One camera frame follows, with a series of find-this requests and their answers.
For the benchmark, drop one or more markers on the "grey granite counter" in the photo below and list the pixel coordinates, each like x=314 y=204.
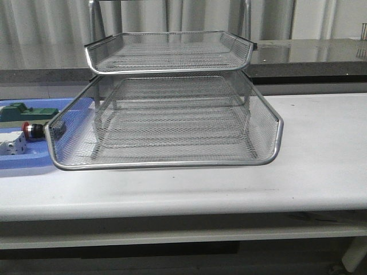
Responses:
x=273 y=62

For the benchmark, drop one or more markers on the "silver rack frame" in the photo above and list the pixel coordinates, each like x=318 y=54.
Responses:
x=175 y=96

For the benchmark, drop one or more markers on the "metal pin stand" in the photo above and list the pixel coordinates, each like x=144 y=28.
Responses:
x=363 y=32

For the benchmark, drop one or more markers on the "red emergency stop button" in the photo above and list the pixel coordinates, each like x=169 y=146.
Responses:
x=36 y=131

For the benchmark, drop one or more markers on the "white table leg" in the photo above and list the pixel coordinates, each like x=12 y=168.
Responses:
x=354 y=254

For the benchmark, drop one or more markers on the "blue plastic tray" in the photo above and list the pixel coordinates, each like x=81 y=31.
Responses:
x=37 y=153

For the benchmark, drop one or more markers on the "green electrical module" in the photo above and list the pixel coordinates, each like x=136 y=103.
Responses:
x=20 y=112

